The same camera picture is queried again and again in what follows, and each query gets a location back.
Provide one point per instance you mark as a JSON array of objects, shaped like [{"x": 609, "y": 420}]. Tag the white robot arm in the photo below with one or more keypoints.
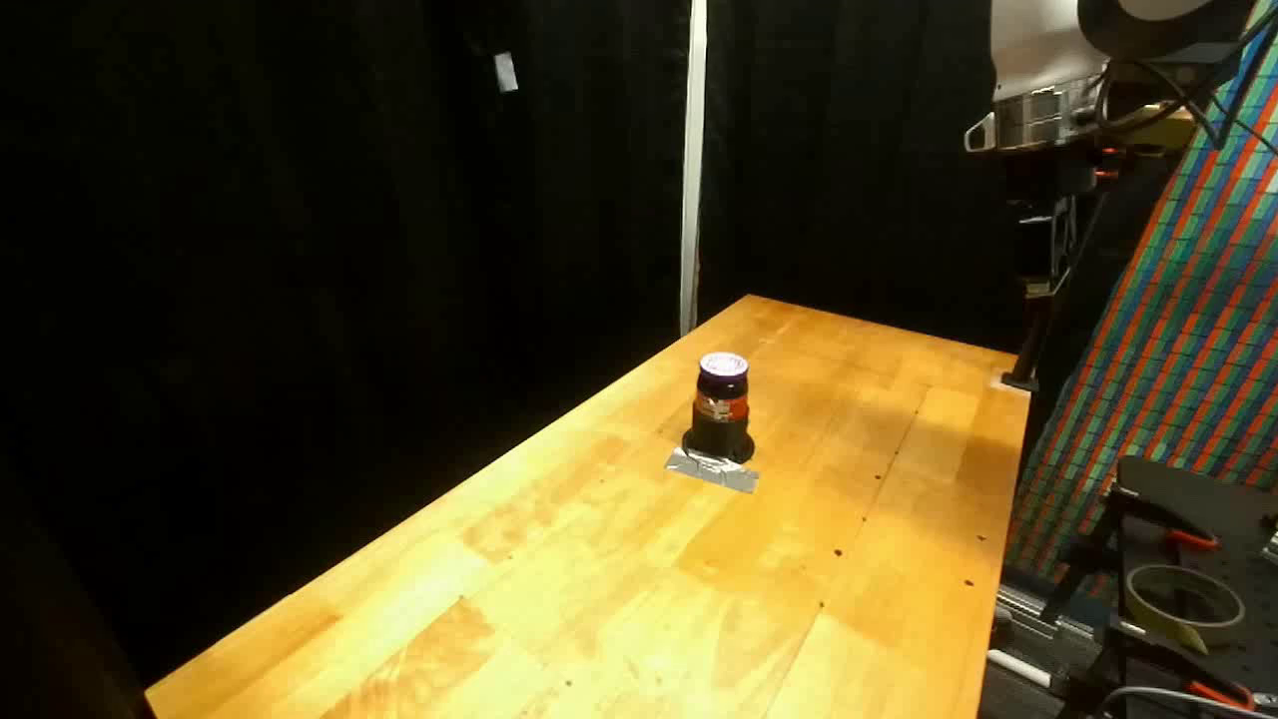
[{"x": 1043, "y": 62}]

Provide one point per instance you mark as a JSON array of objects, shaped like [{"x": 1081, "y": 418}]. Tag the white vertical pole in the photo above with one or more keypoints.
[{"x": 691, "y": 172}]

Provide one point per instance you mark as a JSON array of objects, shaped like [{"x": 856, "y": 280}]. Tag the small white tag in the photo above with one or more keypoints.
[{"x": 506, "y": 71}]

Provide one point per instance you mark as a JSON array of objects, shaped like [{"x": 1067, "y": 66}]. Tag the black curtain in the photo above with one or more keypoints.
[{"x": 332, "y": 267}]

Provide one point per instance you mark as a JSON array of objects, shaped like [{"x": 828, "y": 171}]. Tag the black orange clamp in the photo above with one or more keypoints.
[{"x": 1161, "y": 525}]

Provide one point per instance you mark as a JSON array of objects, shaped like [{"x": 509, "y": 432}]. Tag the colourful striped cloth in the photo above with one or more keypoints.
[{"x": 1185, "y": 335}]

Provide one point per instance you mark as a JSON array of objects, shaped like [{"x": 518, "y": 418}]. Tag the black equipment platform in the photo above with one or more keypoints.
[{"x": 1198, "y": 562}]

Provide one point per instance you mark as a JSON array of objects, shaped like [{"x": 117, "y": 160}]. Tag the roll of pale tape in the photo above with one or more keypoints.
[{"x": 1185, "y": 602}]

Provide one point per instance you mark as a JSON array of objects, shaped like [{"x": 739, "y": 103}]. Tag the black camera stand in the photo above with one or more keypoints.
[{"x": 1055, "y": 267}]

